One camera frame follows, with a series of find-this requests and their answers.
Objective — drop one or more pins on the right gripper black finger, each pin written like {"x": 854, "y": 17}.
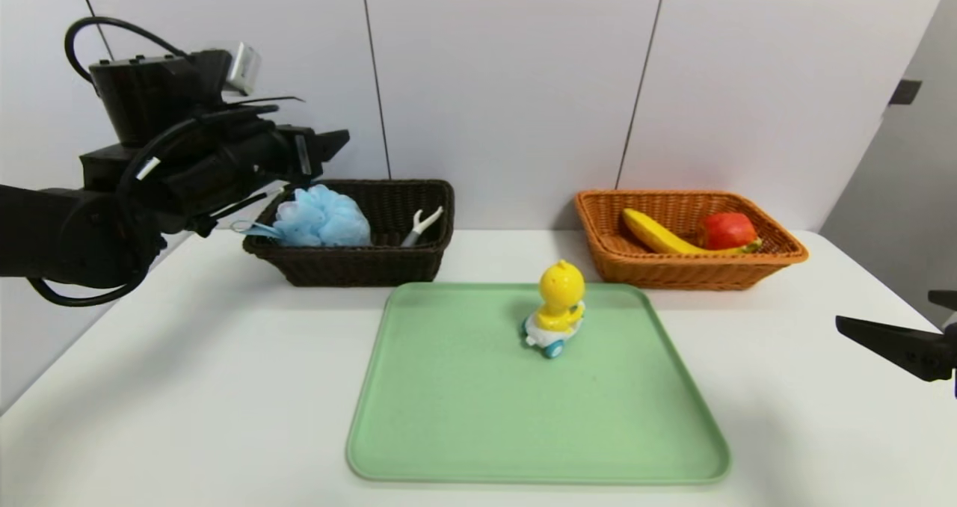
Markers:
{"x": 943, "y": 300}
{"x": 905, "y": 346}

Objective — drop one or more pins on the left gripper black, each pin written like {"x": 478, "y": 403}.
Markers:
{"x": 304, "y": 154}

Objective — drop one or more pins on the blue mesh bath sponge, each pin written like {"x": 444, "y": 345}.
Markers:
{"x": 321, "y": 219}

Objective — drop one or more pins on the red apple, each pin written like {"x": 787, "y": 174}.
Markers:
{"x": 727, "y": 232}

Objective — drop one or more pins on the yellow duck toy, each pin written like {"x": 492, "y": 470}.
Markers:
{"x": 561, "y": 286}

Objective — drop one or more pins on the yellow banana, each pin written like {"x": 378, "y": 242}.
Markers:
{"x": 650, "y": 230}

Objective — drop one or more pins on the dark brown wicker basket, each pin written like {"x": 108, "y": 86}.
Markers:
{"x": 351, "y": 268}

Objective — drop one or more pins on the orange wicker basket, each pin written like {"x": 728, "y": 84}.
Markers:
{"x": 673, "y": 274}

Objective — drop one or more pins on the green plastic tray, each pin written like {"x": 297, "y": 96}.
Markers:
{"x": 486, "y": 417}

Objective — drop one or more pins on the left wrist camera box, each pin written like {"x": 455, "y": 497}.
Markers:
{"x": 243, "y": 67}

